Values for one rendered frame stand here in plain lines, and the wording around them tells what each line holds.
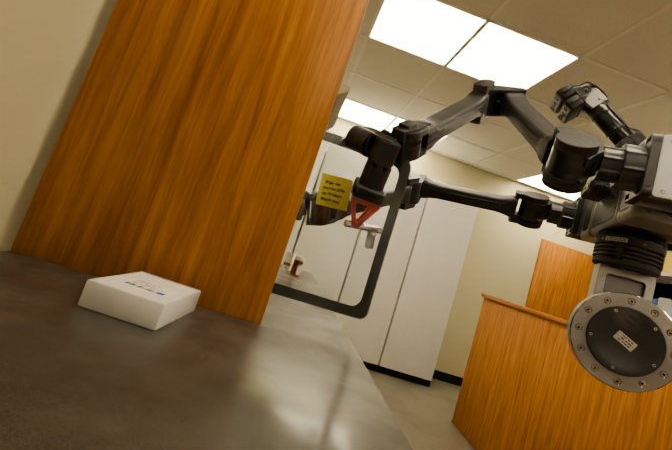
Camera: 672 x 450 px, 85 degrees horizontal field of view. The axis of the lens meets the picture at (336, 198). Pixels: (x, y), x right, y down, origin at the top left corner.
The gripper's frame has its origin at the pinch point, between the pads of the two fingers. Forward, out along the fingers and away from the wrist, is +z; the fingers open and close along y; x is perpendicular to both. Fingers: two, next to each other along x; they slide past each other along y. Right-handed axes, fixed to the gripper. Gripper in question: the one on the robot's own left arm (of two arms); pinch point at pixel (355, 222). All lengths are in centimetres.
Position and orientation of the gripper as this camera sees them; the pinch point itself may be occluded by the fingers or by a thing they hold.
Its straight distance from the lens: 83.4
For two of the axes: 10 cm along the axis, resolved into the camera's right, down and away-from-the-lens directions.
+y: -0.4, 2.7, -9.6
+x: 9.4, 3.4, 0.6
